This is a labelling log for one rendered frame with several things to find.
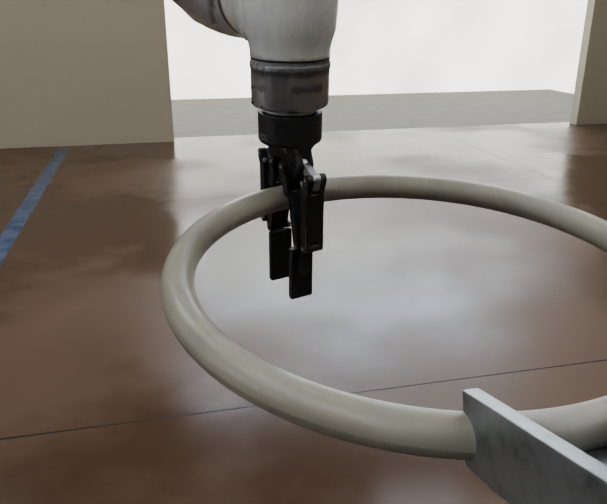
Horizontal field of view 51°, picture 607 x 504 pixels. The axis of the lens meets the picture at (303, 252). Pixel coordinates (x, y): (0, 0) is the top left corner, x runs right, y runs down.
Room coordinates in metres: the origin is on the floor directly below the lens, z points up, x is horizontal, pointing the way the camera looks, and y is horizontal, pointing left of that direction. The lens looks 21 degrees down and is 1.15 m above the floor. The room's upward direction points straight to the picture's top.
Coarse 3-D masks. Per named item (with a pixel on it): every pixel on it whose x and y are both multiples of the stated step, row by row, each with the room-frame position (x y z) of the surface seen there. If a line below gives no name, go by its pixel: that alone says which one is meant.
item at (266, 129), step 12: (264, 120) 0.72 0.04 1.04; (276, 120) 0.71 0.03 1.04; (288, 120) 0.71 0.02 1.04; (300, 120) 0.71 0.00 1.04; (312, 120) 0.72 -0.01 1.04; (264, 132) 0.72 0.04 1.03; (276, 132) 0.71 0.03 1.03; (288, 132) 0.71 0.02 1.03; (300, 132) 0.71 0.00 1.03; (312, 132) 0.72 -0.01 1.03; (276, 144) 0.71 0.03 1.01; (288, 144) 0.71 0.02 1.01; (300, 144) 0.71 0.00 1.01; (312, 144) 0.72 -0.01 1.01; (288, 156) 0.73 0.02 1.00; (300, 156) 0.71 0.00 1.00; (300, 168) 0.71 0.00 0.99; (300, 180) 0.72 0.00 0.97
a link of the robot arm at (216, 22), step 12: (180, 0) 0.81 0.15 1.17; (192, 0) 0.80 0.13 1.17; (204, 0) 0.79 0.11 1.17; (216, 0) 0.78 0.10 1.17; (192, 12) 0.82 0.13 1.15; (204, 12) 0.80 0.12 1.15; (216, 12) 0.79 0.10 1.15; (204, 24) 0.83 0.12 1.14; (216, 24) 0.81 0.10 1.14; (228, 24) 0.79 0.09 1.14; (240, 36) 0.81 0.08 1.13
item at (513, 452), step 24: (480, 408) 0.32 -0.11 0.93; (504, 408) 0.31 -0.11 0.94; (480, 432) 0.31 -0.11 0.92; (504, 432) 0.29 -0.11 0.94; (528, 432) 0.27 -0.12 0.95; (480, 456) 0.31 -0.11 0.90; (504, 456) 0.29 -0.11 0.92; (528, 456) 0.27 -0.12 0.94; (552, 456) 0.25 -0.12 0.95; (576, 456) 0.24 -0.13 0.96; (600, 456) 0.32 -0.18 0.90; (504, 480) 0.28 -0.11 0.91; (528, 480) 0.26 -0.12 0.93; (552, 480) 0.25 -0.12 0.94; (576, 480) 0.23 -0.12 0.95; (600, 480) 0.22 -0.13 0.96
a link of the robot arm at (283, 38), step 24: (240, 0) 0.72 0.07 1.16; (264, 0) 0.69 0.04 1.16; (288, 0) 0.68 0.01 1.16; (312, 0) 0.69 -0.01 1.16; (336, 0) 0.71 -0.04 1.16; (240, 24) 0.72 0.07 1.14; (264, 24) 0.69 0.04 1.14; (288, 24) 0.68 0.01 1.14; (312, 24) 0.69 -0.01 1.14; (336, 24) 0.73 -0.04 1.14; (264, 48) 0.70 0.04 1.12; (288, 48) 0.69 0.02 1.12; (312, 48) 0.70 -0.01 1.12
